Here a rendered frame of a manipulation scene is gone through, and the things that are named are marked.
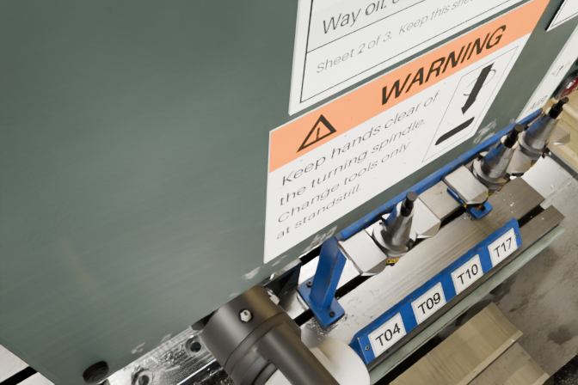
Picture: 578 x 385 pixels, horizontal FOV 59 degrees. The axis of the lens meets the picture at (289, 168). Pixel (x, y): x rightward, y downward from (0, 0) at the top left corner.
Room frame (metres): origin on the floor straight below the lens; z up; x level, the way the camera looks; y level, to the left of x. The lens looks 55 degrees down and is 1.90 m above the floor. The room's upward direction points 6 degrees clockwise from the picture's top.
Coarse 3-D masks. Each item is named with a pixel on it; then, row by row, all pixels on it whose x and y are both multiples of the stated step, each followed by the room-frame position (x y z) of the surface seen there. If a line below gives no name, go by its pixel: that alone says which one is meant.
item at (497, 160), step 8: (504, 136) 0.53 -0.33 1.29; (496, 144) 0.53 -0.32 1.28; (504, 144) 0.52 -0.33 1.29; (488, 152) 0.53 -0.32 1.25; (496, 152) 0.51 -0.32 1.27; (504, 152) 0.51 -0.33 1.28; (512, 152) 0.51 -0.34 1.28; (488, 160) 0.52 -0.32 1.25; (496, 160) 0.51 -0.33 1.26; (504, 160) 0.51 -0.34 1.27; (488, 168) 0.51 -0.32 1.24; (496, 168) 0.50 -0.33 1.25; (504, 168) 0.51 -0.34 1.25; (496, 176) 0.50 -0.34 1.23
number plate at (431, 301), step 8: (432, 288) 0.42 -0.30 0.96; (440, 288) 0.42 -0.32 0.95; (424, 296) 0.40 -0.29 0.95; (432, 296) 0.40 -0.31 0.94; (440, 296) 0.41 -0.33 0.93; (416, 304) 0.38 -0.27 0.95; (424, 304) 0.39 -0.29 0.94; (432, 304) 0.39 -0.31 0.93; (440, 304) 0.40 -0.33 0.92; (416, 312) 0.37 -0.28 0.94; (424, 312) 0.37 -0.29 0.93; (432, 312) 0.38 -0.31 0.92; (416, 320) 0.36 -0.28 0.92
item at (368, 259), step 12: (348, 240) 0.36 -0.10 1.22; (360, 240) 0.37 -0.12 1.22; (372, 240) 0.37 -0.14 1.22; (348, 252) 0.34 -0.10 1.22; (360, 252) 0.35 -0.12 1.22; (372, 252) 0.35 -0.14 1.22; (384, 252) 0.35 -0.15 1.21; (360, 264) 0.33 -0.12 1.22; (372, 264) 0.33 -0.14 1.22; (384, 264) 0.33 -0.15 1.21
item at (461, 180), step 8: (456, 168) 0.52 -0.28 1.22; (464, 168) 0.52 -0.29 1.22; (448, 176) 0.50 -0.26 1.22; (456, 176) 0.50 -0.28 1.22; (464, 176) 0.50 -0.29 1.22; (472, 176) 0.51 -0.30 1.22; (448, 184) 0.49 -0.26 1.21; (456, 184) 0.49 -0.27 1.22; (464, 184) 0.49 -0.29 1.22; (472, 184) 0.49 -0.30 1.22; (480, 184) 0.49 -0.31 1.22; (456, 192) 0.47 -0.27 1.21; (464, 192) 0.47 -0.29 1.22; (472, 192) 0.47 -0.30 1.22; (480, 192) 0.47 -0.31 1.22; (464, 200) 0.46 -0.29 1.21; (472, 200) 0.46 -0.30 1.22; (480, 200) 0.46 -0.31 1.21
